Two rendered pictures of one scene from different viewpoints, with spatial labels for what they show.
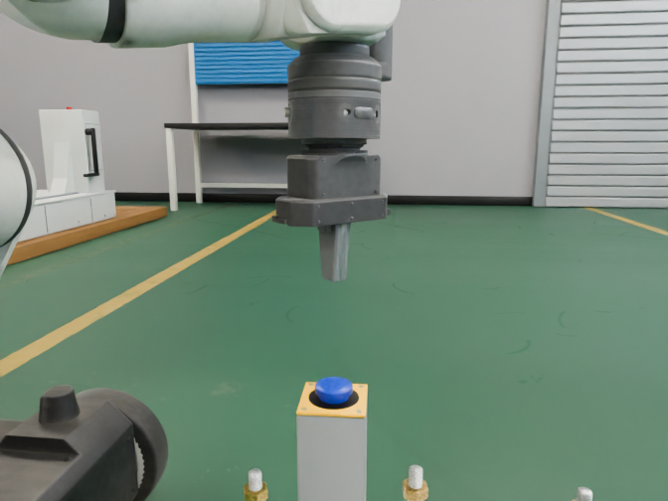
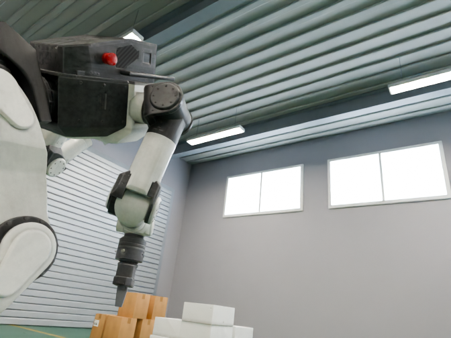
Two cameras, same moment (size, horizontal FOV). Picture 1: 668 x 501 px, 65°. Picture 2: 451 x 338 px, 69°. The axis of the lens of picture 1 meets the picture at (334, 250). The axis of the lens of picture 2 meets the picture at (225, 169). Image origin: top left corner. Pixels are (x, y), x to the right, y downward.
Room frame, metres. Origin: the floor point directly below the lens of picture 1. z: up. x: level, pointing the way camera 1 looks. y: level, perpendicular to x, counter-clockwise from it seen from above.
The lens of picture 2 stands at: (-0.30, 0.82, 0.45)
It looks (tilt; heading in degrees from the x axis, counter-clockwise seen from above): 24 degrees up; 301
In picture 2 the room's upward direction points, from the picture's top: 7 degrees clockwise
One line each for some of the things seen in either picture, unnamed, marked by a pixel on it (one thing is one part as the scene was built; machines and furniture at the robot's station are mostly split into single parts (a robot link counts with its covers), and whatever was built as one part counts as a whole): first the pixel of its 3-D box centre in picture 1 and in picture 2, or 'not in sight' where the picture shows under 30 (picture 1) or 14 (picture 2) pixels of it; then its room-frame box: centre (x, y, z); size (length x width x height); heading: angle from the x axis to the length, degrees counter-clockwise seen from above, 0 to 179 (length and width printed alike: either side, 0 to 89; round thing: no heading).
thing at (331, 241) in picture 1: (327, 250); (120, 296); (0.51, 0.01, 0.47); 0.03 x 0.02 x 0.06; 38
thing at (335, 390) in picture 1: (333, 392); not in sight; (0.52, 0.00, 0.32); 0.04 x 0.04 x 0.02
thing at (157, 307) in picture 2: not in sight; (152, 307); (2.99, -3.13, 0.45); 0.30 x 0.24 x 0.30; 171
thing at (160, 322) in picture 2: not in sight; (178, 328); (2.06, -2.52, 0.27); 0.39 x 0.39 x 0.18; 86
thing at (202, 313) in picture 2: not in sight; (209, 314); (1.66, -2.46, 0.45); 0.39 x 0.39 x 0.18; 84
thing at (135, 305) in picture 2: not in sight; (133, 305); (3.01, -2.77, 0.45); 0.30 x 0.24 x 0.30; 175
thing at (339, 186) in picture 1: (332, 158); (126, 266); (0.52, 0.00, 0.57); 0.13 x 0.10 x 0.12; 128
